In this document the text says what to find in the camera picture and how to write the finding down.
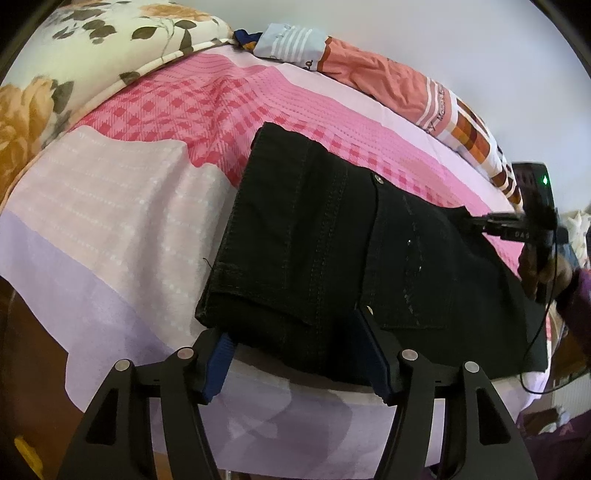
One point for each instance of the person's purple clothing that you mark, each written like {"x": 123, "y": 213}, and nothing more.
{"x": 558, "y": 447}

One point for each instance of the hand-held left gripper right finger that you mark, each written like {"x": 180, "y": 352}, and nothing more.
{"x": 375, "y": 364}

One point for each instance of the black pants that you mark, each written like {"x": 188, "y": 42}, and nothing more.
{"x": 323, "y": 230}

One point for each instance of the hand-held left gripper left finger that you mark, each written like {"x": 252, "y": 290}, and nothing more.
{"x": 219, "y": 364}

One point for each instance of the orange patchwork blanket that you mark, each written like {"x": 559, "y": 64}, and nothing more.
{"x": 392, "y": 78}

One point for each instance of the floral pillow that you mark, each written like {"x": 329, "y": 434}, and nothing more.
{"x": 92, "y": 55}

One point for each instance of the pink checked bedsheet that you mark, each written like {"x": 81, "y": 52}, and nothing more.
{"x": 138, "y": 207}

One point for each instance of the light blue striped cloth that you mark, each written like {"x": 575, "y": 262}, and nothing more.
{"x": 286, "y": 44}

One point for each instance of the wooden bed frame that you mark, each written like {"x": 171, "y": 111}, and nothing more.
{"x": 27, "y": 360}

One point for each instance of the white cloth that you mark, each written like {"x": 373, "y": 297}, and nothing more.
{"x": 577, "y": 235}

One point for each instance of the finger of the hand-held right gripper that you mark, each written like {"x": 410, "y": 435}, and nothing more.
{"x": 494, "y": 224}

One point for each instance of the person's right hand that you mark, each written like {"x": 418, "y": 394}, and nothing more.
{"x": 561, "y": 277}

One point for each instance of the yellow object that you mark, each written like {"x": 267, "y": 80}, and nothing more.
{"x": 28, "y": 457}

